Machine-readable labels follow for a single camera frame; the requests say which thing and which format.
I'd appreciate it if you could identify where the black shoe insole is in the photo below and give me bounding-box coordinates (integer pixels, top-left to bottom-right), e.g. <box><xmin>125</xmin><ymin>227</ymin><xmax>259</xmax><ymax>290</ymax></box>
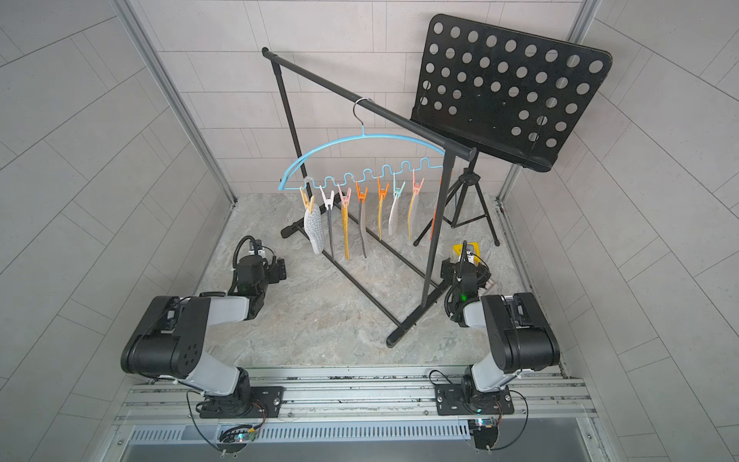
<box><xmin>303</xmin><ymin>205</ymin><xmax>324</xmax><ymax>255</ymax></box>

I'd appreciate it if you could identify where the dark grey shoe insole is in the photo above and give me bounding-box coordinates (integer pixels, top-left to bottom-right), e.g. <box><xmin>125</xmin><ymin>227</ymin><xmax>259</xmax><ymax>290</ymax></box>
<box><xmin>325</xmin><ymin>205</ymin><xmax>335</xmax><ymax>260</ymax></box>

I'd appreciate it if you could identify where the orange yellow shoe insole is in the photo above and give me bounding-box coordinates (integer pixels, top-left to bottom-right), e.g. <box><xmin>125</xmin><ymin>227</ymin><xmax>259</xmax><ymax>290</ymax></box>
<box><xmin>341</xmin><ymin>203</ymin><xmax>350</xmax><ymax>261</ymax></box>

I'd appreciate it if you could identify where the black garment rack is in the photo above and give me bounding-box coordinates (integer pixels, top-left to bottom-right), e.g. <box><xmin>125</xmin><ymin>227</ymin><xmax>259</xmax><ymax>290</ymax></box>
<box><xmin>261</xmin><ymin>47</ymin><xmax>478</xmax><ymax>348</ymax></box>

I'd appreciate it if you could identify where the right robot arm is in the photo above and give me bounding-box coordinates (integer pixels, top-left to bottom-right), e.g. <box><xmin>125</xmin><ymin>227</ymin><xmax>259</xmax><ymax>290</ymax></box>
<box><xmin>442</xmin><ymin>241</ymin><xmax>560</xmax><ymax>413</ymax></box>

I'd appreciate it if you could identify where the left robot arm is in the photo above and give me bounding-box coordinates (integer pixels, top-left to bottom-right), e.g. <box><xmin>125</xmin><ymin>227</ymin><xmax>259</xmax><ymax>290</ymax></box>
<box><xmin>120</xmin><ymin>236</ymin><xmax>287</xmax><ymax>417</ymax></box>

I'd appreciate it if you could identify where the grey insole on hanger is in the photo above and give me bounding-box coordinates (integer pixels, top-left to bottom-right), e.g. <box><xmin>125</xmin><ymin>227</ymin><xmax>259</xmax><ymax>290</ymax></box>
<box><xmin>359</xmin><ymin>199</ymin><xmax>369</xmax><ymax>258</ymax></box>

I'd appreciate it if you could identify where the yellow triangular plastic piece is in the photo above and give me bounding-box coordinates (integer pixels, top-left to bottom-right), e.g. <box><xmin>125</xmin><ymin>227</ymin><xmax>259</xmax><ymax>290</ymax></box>
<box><xmin>452</xmin><ymin>242</ymin><xmax>481</xmax><ymax>264</ymax></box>

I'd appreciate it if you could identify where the orange rim insole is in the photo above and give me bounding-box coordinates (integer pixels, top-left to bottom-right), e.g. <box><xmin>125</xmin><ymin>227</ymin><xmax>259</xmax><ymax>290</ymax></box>
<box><xmin>407</xmin><ymin>190</ymin><xmax>419</xmax><ymax>242</ymax></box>

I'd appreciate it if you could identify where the light blue insole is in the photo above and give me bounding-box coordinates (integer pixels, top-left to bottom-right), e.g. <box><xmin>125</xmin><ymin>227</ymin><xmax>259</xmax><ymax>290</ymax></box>
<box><xmin>388</xmin><ymin>194</ymin><xmax>400</xmax><ymax>236</ymax></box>

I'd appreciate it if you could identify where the black perforated music stand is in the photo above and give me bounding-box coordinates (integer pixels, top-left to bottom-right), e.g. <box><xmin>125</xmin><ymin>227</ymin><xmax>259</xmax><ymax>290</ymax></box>
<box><xmin>410</xmin><ymin>13</ymin><xmax>614</xmax><ymax>248</ymax></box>

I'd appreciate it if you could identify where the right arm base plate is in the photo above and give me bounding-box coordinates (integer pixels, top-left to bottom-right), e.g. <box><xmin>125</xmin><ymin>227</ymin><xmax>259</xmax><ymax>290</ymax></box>
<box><xmin>434</xmin><ymin>383</ymin><xmax>515</xmax><ymax>416</ymax></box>

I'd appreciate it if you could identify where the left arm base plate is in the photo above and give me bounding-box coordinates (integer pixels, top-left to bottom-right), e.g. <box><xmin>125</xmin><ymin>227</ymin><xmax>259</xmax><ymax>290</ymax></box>
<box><xmin>196</xmin><ymin>386</ymin><xmax>285</xmax><ymax>419</ymax></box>

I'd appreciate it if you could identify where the aluminium mounting rail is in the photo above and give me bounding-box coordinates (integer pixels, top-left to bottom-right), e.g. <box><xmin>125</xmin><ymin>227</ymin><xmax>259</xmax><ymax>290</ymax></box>
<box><xmin>112</xmin><ymin>365</ymin><xmax>599</xmax><ymax>429</ymax></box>

